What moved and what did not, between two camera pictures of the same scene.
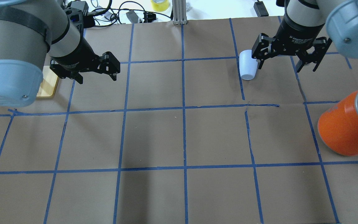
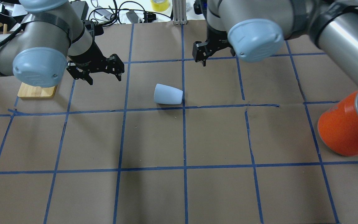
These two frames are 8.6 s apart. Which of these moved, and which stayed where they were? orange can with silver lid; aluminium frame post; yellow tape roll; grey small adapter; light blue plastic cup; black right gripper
Moved: black right gripper; light blue plastic cup
Stayed: orange can with silver lid; aluminium frame post; yellow tape roll; grey small adapter
